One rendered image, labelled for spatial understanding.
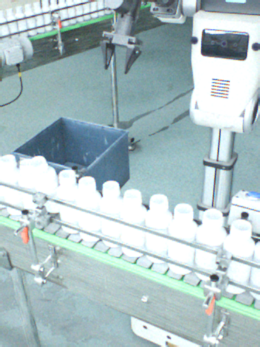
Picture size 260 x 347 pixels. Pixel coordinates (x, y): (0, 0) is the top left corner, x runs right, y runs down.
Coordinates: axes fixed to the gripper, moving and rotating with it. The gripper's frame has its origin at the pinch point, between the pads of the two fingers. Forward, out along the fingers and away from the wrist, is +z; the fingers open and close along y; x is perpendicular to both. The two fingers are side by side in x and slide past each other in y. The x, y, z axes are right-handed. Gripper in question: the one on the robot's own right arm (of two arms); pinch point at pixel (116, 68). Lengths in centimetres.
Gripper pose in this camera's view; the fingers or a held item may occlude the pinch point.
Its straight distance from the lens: 129.8
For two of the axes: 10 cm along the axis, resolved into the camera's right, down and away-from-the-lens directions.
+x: 3.9, -1.0, 9.2
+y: 8.9, 2.9, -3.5
